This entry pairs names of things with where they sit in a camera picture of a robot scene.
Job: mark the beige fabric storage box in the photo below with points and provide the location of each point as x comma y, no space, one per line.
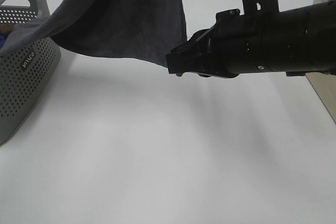
324,85

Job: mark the grey perforated plastic basket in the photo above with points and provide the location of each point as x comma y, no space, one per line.
25,72

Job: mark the dark grey towel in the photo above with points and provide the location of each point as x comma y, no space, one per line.
141,29

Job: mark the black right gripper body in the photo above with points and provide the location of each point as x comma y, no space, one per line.
208,51

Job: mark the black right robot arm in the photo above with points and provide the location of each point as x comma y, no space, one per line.
296,42

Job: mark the brown cloth in basket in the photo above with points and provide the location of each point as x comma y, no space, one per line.
6,29

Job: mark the blue cloth in basket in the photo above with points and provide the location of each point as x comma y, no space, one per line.
3,39

